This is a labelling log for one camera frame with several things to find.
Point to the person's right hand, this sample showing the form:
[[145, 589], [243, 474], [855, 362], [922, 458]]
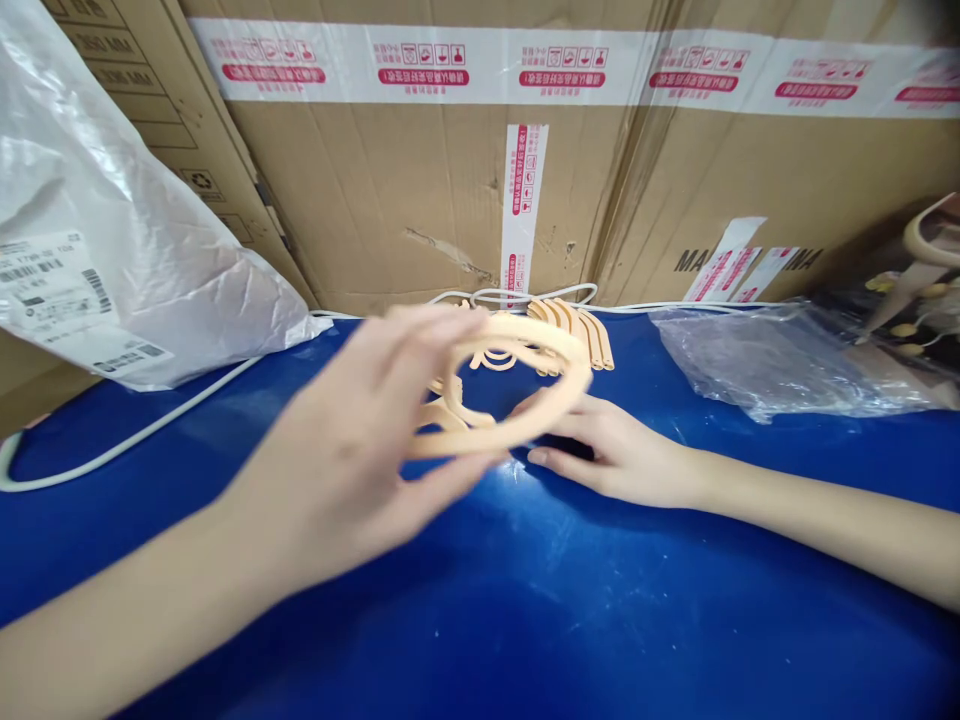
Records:
[[637, 465]]

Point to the person's left hand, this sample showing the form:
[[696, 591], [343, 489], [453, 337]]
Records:
[[337, 465]]

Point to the person's right index finger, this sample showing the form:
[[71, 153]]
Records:
[[559, 411]]

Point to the person's right thumb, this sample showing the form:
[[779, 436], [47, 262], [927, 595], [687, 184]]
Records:
[[562, 463]]

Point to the person's left thumb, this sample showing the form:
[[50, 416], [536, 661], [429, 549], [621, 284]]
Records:
[[457, 476]]

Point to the person's left fingers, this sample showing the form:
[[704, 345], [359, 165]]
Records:
[[420, 352]]

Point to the peach plastic hoop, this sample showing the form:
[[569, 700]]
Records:
[[559, 409]]

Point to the peach curved plastic piece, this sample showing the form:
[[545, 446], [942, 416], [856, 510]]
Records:
[[450, 412]]

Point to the pile of peach plastic parts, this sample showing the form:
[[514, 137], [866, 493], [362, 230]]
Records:
[[577, 322]]

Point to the large dented cardboard box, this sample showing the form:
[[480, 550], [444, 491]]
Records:
[[420, 187]]

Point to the clear plastic bag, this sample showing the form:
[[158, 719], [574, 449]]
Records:
[[780, 360]]

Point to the cardboard box with black letters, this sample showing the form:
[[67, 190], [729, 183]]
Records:
[[787, 165]]

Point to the white plastic bag with labels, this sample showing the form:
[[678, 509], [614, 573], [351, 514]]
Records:
[[105, 225]]

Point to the cardboard box with recycling symbol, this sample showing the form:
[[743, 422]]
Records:
[[172, 112]]

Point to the beige curved object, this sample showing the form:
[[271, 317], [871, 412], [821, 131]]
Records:
[[922, 247]]

